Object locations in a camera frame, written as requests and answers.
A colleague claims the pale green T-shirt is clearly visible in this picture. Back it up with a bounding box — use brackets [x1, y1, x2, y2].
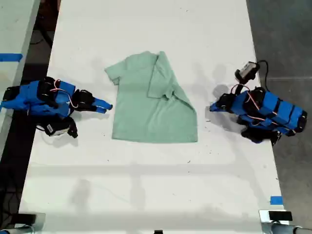
[104, 50, 198, 144]

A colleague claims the small black box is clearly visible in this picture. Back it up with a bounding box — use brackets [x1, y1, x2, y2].
[268, 211, 293, 221]
[18, 213, 38, 224]

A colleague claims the short black camera stalk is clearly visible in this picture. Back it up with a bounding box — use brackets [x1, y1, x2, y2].
[67, 117, 79, 139]
[234, 82, 247, 96]

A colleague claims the black camera box grey face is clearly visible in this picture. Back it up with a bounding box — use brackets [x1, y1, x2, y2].
[234, 61, 259, 81]

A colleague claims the long blue tape strip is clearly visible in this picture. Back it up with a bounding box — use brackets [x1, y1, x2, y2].
[0, 53, 23, 62]

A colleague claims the red white arm wire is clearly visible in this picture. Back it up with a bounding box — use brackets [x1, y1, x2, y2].
[49, 78, 79, 110]
[230, 83, 279, 123]

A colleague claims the white mounting bracket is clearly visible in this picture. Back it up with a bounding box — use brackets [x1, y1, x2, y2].
[258, 209, 293, 234]

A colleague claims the white side table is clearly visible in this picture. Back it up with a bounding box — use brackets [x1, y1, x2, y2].
[0, 0, 41, 156]

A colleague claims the black camera box white label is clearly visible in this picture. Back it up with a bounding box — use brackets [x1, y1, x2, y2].
[43, 119, 71, 137]

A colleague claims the black floor cable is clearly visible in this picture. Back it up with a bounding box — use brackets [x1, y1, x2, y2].
[29, 23, 54, 45]

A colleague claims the black camera cable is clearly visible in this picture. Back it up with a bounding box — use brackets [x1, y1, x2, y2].
[255, 60, 270, 90]

